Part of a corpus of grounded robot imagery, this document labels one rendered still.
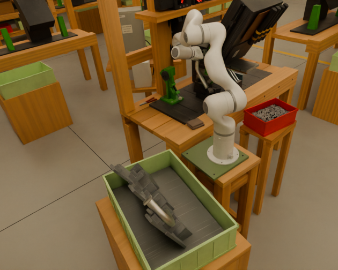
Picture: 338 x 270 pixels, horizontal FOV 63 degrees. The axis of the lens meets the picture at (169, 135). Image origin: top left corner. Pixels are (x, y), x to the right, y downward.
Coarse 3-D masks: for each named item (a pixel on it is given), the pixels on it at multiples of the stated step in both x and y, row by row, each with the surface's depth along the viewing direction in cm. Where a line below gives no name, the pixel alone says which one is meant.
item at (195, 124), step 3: (192, 120) 189; (195, 120) 188; (198, 120) 188; (189, 123) 186; (192, 123) 185; (195, 123) 185; (198, 123) 185; (201, 123) 186; (189, 126) 186; (192, 126) 183; (195, 126) 184; (198, 126) 185; (201, 126) 186; (192, 129) 184
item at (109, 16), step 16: (112, 0) 168; (112, 16) 172; (112, 32) 177; (160, 32) 203; (112, 48) 183; (160, 48) 209; (112, 64) 193; (160, 64) 215; (128, 80) 201; (160, 80) 224; (128, 96) 207
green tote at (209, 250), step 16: (144, 160) 154; (160, 160) 160; (176, 160) 154; (112, 176) 148; (192, 176) 141; (112, 192) 136; (208, 192) 131; (208, 208) 136; (128, 224) 120; (224, 224) 126; (208, 240) 111; (224, 240) 116; (144, 256) 107; (192, 256) 110; (208, 256) 117
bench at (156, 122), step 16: (160, 96) 231; (288, 96) 258; (128, 112) 213; (144, 112) 211; (160, 112) 209; (128, 128) 220; (144, 128) 199; (160, 128) 192; (176, 128) 191; (128, 144) 235
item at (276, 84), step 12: (276, 72) 247; (288, 72) 245; (264, 84) 230; (276, 84) 230; (288, 84) 246; (252, 96) 215; (264, 96) 224; (276, 96) 239; (204, 120) 193; (240, 120) 213; (180, 132) 183; (192, 132) 182; (204, 132) 186; (168, 144) 182; (180, 144) 173; (192, 144) 182; (180, 156) 178
